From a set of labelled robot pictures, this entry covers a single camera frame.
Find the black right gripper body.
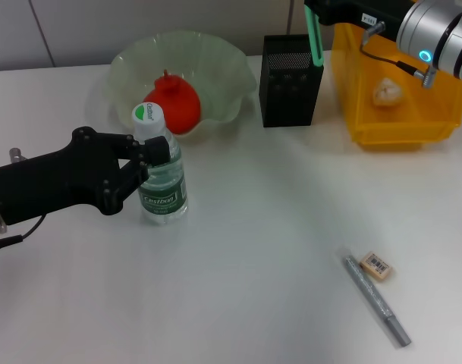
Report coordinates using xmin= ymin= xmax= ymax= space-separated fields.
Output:
xmin=304 ymin=0 xmax=412 ymax=39

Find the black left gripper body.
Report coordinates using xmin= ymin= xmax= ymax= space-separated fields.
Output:
xmin=0 ymin=127 xmax=149 ymax=225

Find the red pomegranate toy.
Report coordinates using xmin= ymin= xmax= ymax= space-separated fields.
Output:
xmin=142 ymin=68 xmax=202 ymax=134

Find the green utility knife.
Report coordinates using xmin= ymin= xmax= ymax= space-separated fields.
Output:
xmin=305 ymin=6 xmax=325 ymax=67

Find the clear green-label water bottle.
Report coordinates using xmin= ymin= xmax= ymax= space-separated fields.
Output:
xmin=130 ymin=102 xmax=189 ymax=227

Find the white paper ball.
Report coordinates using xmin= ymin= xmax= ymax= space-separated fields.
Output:
xmin=372 ymin=77 xmax=404 ymax=108

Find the beige eraser with barcode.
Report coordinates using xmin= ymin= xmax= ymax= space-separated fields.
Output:
xmin=358 ymin=249 xmax=393 ymax=282

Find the green glass fruit bowl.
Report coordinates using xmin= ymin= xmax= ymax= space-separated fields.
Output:
xmin=109 ymin=30 xmax=259 ymax=144

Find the black mesh pen holder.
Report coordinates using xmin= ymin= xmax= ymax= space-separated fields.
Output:
xmin=259 ymin=33 xmax=325 ymax=128

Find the grey pen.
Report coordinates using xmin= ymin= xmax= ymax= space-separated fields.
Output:
xmin=338 ymin=248 xmax=413 ymax=348

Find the yellow plastic bin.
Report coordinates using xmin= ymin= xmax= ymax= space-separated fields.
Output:
xmin=331 ymin=22 xmax=462 ymax=152

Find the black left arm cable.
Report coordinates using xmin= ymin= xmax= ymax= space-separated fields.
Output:
xmin=0 ymin=214 xmax=48 ymax=252

